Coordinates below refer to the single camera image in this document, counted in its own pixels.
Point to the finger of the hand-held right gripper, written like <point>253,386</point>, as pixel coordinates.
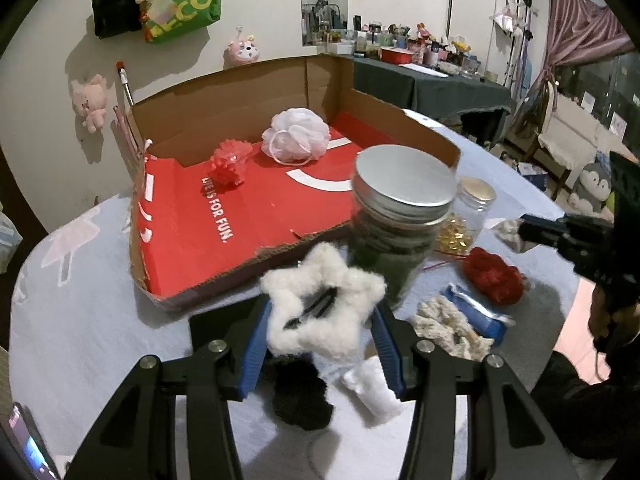
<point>542,232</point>

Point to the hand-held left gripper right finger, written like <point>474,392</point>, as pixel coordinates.
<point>390,355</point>

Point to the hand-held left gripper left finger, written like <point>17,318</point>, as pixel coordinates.
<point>252,355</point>

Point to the white cotton piece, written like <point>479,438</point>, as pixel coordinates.
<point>372,390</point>

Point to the cream knitted scrunchie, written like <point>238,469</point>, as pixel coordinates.
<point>440,325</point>

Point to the black scrunchie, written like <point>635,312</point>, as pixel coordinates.
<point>300,395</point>

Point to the red scrunchie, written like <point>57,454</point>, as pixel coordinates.
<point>492,275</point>

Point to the white fluffy star hair clip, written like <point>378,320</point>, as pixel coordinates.
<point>350,285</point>

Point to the blue packet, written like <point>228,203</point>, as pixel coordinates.
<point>480,310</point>

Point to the red-lined cardboard box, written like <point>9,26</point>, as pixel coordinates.
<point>200,240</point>

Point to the person's right forearm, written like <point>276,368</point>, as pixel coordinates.
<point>585,420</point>

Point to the person's right hand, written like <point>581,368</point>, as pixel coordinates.
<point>612,320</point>

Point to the colourful box with black top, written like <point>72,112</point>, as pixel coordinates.
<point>215,325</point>

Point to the grey penguin plush toy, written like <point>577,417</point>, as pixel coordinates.
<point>592,187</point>

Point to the small clear jar gold lid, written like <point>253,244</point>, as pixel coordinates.
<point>472,205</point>

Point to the chair with white cover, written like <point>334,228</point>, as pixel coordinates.
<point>575,130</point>

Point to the glass jar with silver lid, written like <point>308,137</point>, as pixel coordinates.
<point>400,180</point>

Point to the table with dark green cloth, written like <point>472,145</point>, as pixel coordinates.
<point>430,90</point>

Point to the red mesh pouf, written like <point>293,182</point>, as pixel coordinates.
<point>227,165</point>

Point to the pink curtain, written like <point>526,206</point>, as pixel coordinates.
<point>575,25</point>

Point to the cluttered side table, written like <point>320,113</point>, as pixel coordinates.
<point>425,42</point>

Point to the white bath pouf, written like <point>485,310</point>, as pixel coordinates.
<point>297,132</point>

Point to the white cabinet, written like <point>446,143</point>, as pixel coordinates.
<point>472,15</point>

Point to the red box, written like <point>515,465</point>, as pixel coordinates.
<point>395,55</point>

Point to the smartphone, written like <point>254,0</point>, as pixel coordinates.
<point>25,445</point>

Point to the pink sticks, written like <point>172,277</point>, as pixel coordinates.
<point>125,130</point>

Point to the clear plastic bag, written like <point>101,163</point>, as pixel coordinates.
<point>7,245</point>

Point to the brush with red tip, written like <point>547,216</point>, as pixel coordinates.
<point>125,85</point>

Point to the pink pig plush toy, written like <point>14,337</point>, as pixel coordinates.
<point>87,100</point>

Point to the round pink plush toy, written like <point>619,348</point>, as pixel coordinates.
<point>242,50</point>

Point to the green shopping bag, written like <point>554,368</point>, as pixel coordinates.
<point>185,5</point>

